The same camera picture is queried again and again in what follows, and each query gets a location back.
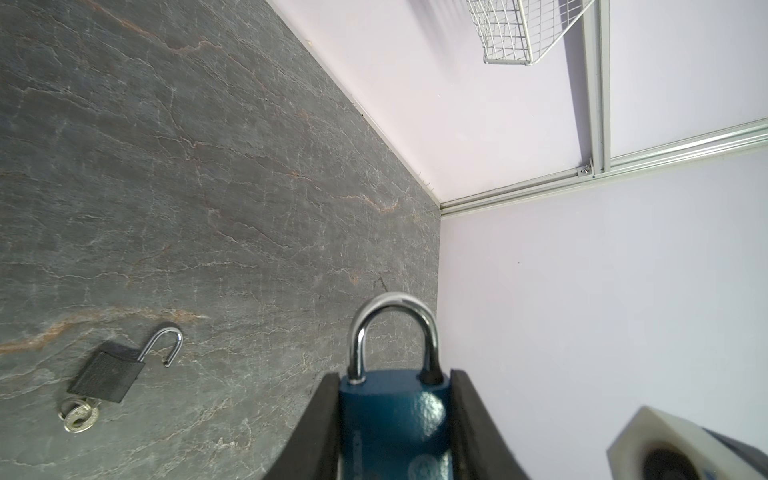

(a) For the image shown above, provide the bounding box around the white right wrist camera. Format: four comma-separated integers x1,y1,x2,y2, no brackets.
607,406,767,480

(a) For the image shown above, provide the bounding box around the long white wire basket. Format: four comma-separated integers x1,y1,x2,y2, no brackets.
467,0,596,66

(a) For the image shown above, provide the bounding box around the silver key with ring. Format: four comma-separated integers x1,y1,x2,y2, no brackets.
58,397,101,434

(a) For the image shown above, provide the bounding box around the aluminium frame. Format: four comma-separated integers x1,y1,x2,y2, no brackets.
440,1,767,219

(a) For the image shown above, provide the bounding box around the blue padlock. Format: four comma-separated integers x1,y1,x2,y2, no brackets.
339,292,453,479

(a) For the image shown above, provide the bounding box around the black padlock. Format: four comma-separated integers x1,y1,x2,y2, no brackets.
67,325,184,403

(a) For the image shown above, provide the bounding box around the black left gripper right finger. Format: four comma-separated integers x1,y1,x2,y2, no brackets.
449,369,529,480

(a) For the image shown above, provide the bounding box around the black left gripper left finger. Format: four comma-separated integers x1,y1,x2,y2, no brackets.
264,373,341,479

